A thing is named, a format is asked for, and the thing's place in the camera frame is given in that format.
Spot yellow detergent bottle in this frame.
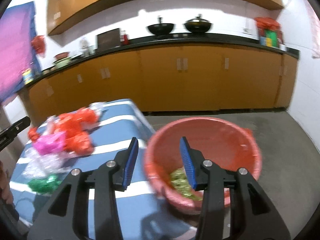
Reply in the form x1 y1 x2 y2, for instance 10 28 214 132
22 68 34 85

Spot lower wooden kitchen cabinets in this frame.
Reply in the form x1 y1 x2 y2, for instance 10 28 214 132
19 43 298 126

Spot green leafy trash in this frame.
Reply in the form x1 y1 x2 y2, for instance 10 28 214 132
170 167 202 201

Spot hanging red plastic bag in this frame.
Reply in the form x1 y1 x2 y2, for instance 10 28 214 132
31 35 46 57

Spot wall power socket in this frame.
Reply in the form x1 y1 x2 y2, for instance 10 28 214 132
242 28 252 35

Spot black countertop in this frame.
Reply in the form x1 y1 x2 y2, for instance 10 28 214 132
23 33 300 88

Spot red bag on countertop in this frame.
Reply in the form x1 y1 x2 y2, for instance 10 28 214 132
254 17 281 36

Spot black wok with lid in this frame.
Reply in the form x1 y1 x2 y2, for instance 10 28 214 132
184 14 212 34

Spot large bubble wrap sheet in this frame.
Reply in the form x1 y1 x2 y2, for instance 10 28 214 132
22 147 75 179

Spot red plastic basin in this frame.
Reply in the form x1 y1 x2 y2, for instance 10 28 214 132
144 116 262 215

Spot clear bag with jars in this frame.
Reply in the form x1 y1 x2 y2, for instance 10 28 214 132
80 37 90 57

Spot person's left hand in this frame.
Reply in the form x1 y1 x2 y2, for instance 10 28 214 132
0 161 14 204

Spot small red plastic bag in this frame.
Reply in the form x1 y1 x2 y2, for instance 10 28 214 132
28 127 41 142

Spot pink plastic bag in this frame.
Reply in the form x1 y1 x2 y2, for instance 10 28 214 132
33 132 66 155

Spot black wok left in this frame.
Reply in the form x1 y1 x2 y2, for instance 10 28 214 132
147 16 175 36

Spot purple curtain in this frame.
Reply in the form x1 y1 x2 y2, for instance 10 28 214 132
0 2 41 102

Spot colourful boxes on counter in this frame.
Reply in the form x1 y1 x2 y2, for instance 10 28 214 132
258 28 283 48

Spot large red plastic bag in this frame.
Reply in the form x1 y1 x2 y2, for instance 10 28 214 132
54 108 98 155

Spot dark cutting board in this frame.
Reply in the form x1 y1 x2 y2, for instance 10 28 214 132
97 28 121 52

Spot blue white striped tablecloth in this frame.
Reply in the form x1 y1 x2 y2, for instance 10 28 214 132
10 99 196 239

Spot pink floral cloth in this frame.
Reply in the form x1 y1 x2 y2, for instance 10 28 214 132
304 0 320 59

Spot stacked bowls on counter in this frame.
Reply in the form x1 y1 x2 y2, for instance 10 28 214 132
53 52 71 68

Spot red bottle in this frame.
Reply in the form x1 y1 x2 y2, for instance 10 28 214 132
120 31 130 46

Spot red bag with clear plastic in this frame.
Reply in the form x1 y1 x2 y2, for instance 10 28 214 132
89 102 106 120

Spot green plastic bag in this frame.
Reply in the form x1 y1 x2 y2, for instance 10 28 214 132
28 175 61 194

